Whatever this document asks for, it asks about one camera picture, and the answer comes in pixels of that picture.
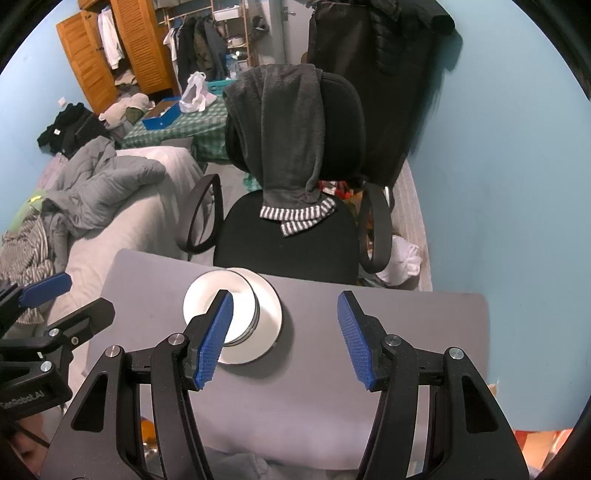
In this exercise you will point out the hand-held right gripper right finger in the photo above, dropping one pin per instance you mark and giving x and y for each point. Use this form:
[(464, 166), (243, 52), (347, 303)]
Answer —
[(355, 341)]

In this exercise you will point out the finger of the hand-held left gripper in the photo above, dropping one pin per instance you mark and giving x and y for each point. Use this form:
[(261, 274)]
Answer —
[(83, 318), (46, 286)]

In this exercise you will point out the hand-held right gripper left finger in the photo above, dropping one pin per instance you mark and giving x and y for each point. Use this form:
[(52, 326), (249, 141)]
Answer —
[(214, 341)]

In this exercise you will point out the stack of white plates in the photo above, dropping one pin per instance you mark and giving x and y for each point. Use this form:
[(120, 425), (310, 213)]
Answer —
[(268, 323)]

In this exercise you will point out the person's left hand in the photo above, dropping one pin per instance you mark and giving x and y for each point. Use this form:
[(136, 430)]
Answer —
[(30, 454)]

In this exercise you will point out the grey striped cloth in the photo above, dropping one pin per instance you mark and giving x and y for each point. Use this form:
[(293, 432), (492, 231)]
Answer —
[(23, 258)]

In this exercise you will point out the light green cloth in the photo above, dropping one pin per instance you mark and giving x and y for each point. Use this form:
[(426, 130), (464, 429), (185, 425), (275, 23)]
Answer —
[(27, 205)]

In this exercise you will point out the white cloth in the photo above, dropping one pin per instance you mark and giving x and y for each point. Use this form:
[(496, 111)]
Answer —
[(401, 263)]

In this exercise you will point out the orange packet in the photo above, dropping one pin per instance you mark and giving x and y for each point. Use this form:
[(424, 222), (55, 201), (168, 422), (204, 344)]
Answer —
[(148, 430)]

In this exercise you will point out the bed with grey sheet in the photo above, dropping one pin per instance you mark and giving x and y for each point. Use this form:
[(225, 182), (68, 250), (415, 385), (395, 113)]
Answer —
[(138, 221)]

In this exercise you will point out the black office chair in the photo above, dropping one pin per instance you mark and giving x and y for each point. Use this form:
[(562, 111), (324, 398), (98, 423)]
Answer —
[(286, 249)]

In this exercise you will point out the grey duvet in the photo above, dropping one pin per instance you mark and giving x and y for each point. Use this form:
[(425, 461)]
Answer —
[(101, 184)]

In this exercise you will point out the beige ribbed mat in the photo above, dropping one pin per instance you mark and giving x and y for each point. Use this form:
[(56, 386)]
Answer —
[(413, 217)]

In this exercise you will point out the wooden board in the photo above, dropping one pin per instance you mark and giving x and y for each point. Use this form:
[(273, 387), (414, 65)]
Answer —
[(493, 388)]

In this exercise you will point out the colourful red bag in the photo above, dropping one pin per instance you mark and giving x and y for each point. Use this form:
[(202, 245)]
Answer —
[(341, 190)]

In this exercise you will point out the black clothes pile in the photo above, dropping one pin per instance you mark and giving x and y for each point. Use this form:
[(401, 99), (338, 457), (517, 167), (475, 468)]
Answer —
[(69, 129)]

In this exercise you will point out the beige clothes pile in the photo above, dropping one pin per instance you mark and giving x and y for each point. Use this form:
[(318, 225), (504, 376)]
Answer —
[(124, 110)]

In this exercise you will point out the blue box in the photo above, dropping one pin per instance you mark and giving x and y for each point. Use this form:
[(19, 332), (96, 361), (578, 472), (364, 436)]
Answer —
[(161, 115)]

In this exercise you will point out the green checkered cloth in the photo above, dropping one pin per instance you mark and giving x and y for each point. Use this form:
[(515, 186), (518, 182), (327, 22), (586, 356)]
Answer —
[(203, 134)]

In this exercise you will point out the dark grey hoodie striped cuffs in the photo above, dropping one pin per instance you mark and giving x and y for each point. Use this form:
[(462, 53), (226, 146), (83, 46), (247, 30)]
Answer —
[(286, 138)]

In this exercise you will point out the black hanging coat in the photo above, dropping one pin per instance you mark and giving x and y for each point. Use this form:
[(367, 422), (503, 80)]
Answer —
[(351, 115)]

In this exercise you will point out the white plastic bag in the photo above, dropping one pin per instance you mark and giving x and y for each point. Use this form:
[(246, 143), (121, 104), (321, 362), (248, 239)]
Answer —
[(196, 94)]

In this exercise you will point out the wooden louvered wardrobe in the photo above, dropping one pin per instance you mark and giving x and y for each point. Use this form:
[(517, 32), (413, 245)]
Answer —
[(138, 50)]

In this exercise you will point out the white hanging shirt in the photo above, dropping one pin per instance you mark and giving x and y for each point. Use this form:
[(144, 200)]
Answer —
[(111, 39)]

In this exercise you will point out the teal plastic basket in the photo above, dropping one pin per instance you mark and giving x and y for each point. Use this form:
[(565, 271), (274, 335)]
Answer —
[(219, 86)]

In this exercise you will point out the dark hanging clothes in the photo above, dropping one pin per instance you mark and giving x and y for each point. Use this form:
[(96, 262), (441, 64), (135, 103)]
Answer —
[(198, 50)]

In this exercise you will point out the white door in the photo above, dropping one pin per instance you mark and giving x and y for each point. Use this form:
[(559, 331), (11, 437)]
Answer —
[(288, 37)]

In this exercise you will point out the black puffer jacket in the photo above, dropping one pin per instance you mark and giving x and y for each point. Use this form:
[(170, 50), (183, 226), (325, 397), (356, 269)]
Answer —
[(406, 32)]

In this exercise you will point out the shelf unit with white bins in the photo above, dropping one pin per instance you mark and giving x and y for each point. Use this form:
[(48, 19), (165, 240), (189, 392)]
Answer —
[(233, 27)]

